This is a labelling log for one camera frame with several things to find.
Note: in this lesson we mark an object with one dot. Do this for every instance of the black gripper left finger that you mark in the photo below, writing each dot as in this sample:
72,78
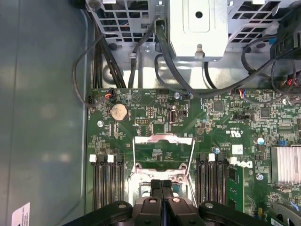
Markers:
143,214

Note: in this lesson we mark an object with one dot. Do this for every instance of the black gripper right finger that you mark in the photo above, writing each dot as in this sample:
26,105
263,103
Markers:
183,214

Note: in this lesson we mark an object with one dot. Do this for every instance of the metal CPU socket cover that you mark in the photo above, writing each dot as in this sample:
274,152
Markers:
143,140

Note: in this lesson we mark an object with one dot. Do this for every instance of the CPU socket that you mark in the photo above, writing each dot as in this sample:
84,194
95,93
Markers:
136,179

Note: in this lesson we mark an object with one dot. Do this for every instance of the RAM slot with black clips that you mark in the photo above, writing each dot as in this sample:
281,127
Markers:
222,181
102,179
120,179
202,179

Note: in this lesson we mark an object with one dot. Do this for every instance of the RAM slot with white clips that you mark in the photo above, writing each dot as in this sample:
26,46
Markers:
112,179
211,181
95,179

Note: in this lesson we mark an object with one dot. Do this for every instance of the black graphics card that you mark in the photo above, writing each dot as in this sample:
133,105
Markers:
235,188

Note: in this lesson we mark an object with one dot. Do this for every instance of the internal USB port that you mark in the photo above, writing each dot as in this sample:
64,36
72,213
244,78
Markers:
172,117

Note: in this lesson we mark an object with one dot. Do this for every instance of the green motherboard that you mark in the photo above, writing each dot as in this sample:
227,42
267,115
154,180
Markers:
200,113

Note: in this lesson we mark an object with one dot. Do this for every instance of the round coin battery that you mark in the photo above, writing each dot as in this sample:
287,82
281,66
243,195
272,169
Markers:
118,112

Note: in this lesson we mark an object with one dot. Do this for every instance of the silver finned heatsink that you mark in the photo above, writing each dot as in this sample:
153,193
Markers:
285,164

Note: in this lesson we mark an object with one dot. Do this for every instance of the black open PC case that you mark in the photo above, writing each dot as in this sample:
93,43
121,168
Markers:
35,117

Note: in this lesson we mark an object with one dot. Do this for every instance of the silver metal drive cage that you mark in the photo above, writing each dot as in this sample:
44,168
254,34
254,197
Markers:
200,35

